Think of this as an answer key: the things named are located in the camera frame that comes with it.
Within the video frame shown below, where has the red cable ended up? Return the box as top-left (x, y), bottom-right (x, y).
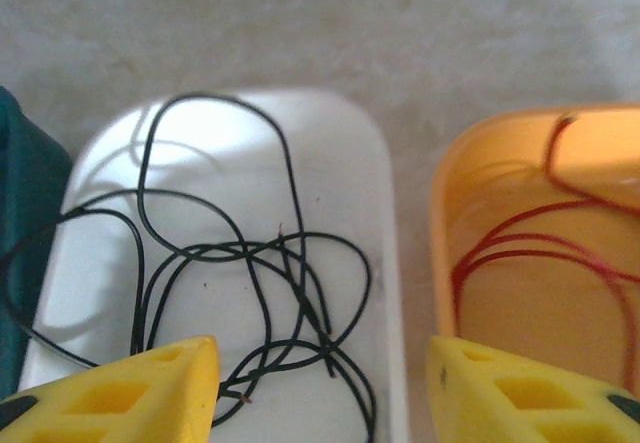
top-left (449, 115), bottom-right (640, 389)

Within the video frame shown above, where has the white plastic container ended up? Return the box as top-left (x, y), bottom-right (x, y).
top-left (19, 87), bottom-right (411, 443)

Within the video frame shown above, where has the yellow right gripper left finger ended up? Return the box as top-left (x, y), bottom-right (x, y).
top-left (0, 335), bottom-right (221, 443)

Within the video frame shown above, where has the orange plastic container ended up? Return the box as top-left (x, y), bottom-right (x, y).
top-left (429, 105), bottom-right (640, 397)

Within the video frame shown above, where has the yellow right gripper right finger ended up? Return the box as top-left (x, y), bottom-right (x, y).
top-left (424, 335), bottom-right (640, 443)

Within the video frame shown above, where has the black cable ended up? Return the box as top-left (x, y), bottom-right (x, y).
top-left (132, 230), bottom-right (376, 443)
top-left (0, 93), bottom-right (376, 443)

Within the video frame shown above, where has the teal plastic container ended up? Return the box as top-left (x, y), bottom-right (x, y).
top-left (0, 85), bottom-right (74, 399)

